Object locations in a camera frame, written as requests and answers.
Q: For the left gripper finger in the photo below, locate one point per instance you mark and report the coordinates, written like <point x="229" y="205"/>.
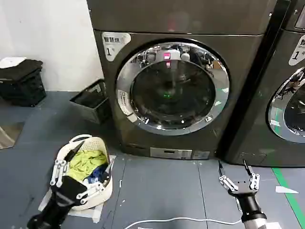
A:
<point x="95" y="189"/>
<point x="59" y="171"/>

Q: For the clear plastic floor sheet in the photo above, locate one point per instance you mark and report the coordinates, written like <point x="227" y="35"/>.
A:
<point x="93" y="212"/>

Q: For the white paper scrap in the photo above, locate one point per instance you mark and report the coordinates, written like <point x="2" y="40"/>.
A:
<point x="286" y="189"/>

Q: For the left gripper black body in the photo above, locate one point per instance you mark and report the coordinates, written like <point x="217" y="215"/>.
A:
<point x="65" y="193"/>

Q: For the white laundry basket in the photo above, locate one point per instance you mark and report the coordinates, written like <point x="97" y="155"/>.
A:
<point x="95" y="143"/>

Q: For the yellow-green garment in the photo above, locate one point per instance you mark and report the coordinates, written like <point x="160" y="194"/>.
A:
<point x="85" y="162"/>

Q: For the round glass dryer door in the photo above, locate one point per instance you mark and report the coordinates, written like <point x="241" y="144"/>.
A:
<point x="171" y="88"/>
<point x="295" y="109"/>

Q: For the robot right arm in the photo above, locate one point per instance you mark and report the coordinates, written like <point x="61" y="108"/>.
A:
<point x="255" y="223"/>

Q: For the black crate with dark clothes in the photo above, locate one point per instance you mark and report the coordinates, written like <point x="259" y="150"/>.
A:
<point x="23" y="83"/>

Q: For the blue garment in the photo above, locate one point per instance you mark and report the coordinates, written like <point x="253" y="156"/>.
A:
<point x="96" y="174"/>

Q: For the brown floor panel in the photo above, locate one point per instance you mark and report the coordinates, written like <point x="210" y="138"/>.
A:
<point x="9" y="136"/>

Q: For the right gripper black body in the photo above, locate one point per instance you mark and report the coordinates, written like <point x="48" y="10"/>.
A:
<point x="247" y="200"/>

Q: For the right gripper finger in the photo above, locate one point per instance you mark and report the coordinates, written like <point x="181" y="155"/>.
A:
<point x="228" y="183"/>
<point x="255" y="181"/>

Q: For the empty black plastic crate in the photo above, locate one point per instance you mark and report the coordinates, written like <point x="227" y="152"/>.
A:
<point x="91" y="105"/>

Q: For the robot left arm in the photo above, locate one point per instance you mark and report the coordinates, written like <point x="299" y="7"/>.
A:
<point x="47" y="220"/>

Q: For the green floor tape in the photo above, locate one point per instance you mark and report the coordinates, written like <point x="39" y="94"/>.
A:
<point x="289" y="198"/>

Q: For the grey dryer with control panel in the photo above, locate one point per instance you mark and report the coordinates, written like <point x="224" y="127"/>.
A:
<point x="233" y="95"/>

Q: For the white paper sheet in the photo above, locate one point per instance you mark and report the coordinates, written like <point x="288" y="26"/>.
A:
<point x="12" y="62"/>

